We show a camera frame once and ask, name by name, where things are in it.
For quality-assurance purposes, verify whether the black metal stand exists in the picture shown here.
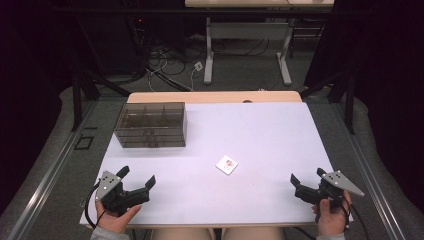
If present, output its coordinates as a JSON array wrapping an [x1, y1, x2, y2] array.
[[70, 69, 132, 133], [299, 69, 356, 135]]

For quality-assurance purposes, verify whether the person's left hand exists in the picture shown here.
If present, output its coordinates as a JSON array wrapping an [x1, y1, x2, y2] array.
[[95, 199, 143, 234]]

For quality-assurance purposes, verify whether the person's leg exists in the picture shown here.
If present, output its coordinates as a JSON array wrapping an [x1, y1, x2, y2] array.
[[220, 227, 285, 240], [151, 227, 215, 240]]

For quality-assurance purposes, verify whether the left hand-held gripper black cable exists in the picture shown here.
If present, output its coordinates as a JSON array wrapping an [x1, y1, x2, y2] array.
[[84, 181, 108, 230]]

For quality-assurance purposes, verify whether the white-legged desk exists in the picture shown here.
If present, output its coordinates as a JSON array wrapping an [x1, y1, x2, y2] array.
[[184, 0, 335, 86]]

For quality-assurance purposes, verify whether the dark curtain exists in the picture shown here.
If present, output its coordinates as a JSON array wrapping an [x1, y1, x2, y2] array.
[[333, 0, 424, 214], [0, 0, 79, 214]]

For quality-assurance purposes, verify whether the hand-held gripper black cable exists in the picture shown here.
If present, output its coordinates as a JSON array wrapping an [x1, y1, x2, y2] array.
[[84, 181, 108, 230], [343, 199, 372, 240]]

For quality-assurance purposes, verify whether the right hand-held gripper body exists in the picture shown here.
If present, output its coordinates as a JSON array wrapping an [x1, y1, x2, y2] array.
[[294, 170, 366, 205]]

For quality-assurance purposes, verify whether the right hand-held gripper black cable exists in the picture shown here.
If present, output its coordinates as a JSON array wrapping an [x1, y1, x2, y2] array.
[[343, 199, 372, 240]]

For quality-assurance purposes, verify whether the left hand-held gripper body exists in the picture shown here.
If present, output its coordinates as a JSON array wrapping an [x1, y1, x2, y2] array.
[[94, 170, 151, 216]]

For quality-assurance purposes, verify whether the tangle of floor cables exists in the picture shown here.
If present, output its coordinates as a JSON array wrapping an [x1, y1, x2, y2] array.
[[143, 36, 204, 93]]

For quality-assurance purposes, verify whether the person's right leg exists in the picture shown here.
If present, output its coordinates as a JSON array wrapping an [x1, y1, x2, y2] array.
[[220, 227, 285, 240]]

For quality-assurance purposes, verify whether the aluminium floor rail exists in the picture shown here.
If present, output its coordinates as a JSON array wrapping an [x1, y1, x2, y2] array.
[[6, 99, 98, 240], [331, 102, 407, 240]]

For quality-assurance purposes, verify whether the white picture card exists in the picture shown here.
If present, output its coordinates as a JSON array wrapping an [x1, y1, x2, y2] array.
[[215, 154, 240, 176]]

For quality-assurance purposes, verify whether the person's left leg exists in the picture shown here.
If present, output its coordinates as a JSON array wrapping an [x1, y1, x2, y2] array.
[[151, 227, 215, 240]]

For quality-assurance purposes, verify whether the smoky transparent drawer box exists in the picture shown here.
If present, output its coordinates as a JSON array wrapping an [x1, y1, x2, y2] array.
[[113, 101, 188, 149]]

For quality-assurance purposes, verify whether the person's right hand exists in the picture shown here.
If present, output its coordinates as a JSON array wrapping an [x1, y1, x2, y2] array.
[[311, 190, 353, 237]]

